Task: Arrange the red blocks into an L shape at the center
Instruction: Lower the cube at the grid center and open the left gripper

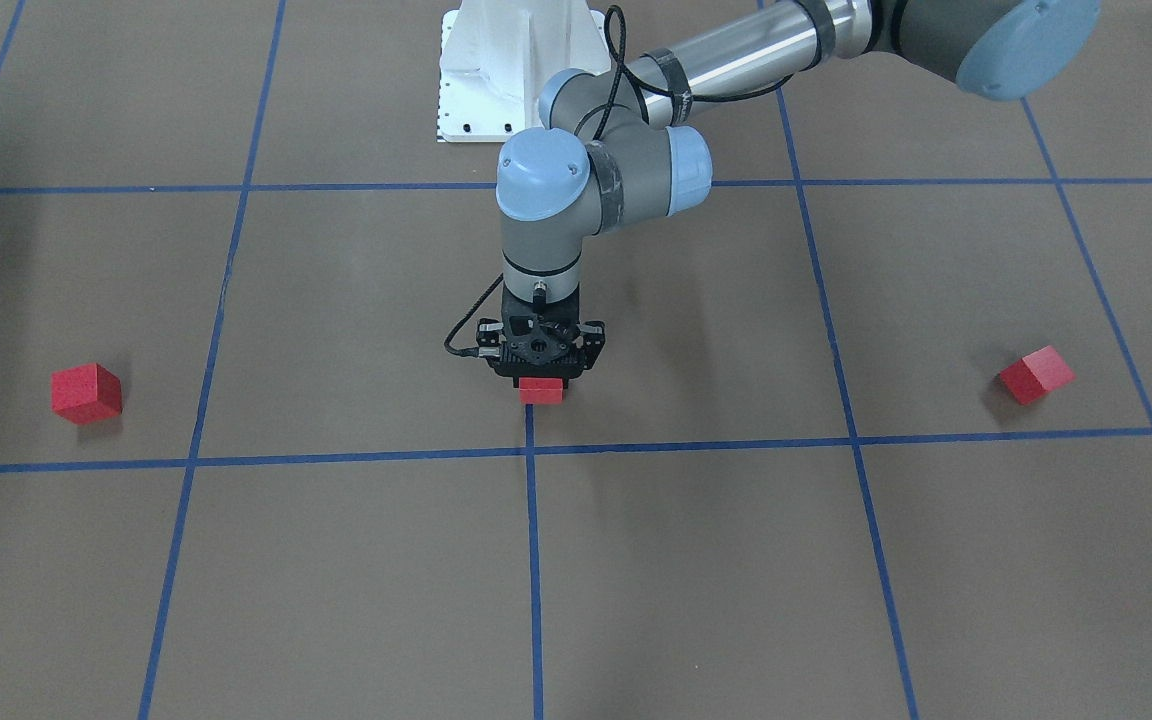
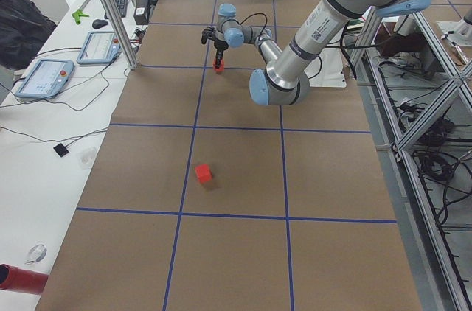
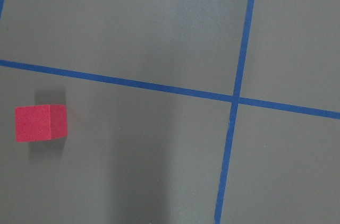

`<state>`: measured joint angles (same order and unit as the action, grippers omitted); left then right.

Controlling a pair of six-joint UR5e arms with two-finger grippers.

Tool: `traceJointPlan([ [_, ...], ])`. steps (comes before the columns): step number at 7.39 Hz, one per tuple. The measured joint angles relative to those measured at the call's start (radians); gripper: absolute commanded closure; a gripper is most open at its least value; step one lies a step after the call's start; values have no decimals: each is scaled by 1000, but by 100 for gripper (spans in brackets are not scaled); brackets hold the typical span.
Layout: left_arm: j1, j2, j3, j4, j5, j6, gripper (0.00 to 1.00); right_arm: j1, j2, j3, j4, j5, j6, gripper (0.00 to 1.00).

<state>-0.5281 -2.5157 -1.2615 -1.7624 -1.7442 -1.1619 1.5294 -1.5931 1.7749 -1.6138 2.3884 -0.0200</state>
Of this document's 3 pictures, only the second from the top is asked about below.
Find clear tape roll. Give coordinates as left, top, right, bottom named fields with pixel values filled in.
left=25, top=244, right=47, bottom=265

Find far teach pendant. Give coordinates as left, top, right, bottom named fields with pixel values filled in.
left=77, top=31, right=121, bottom=66

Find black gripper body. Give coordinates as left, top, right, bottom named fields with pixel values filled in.
left=214, top=39, right=228, bottom=53

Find red block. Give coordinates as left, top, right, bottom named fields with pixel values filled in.
left=195, top=164, right=212, bottom=184
left=212, top=60, right=224, bottom=74

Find green plastic tool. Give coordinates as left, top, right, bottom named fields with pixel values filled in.
left=72, top=9, right=89, bottom=25

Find teach pendant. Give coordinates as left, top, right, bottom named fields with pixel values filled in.
left=15, top=59, right=74, bottom=99
left=77, top=31, right=121, bottom=66

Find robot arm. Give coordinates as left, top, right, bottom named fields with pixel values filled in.
left=201, top=0, right=431, bottom=105

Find aluminium frame post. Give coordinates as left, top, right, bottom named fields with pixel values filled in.
left=100, top=0, right=138, bottom=70

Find person in black jacket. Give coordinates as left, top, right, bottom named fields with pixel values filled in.
left=1, top=0, right=57, bottom=70

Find near teach pendant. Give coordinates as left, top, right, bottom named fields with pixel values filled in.
left=15, top=59, right=74, bottom=99

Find aluminium frame rack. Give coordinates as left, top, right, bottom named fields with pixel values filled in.
left=347, top=5, right=471, bottom=310

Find red cylinder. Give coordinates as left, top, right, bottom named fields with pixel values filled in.
left=1, top=264, right=49, bottom=295

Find small black square pad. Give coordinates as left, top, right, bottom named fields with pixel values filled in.
left=53, top=143, right=69, bottom=158

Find black computer mouse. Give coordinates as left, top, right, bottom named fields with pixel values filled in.
left=92, top=19, right=108, bottom=29

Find black box with label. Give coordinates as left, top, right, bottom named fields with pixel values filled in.
left=133, top=0, right=150, bottom=25

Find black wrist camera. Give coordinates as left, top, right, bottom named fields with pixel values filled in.
left=201, top=27, right=215, bottom=45

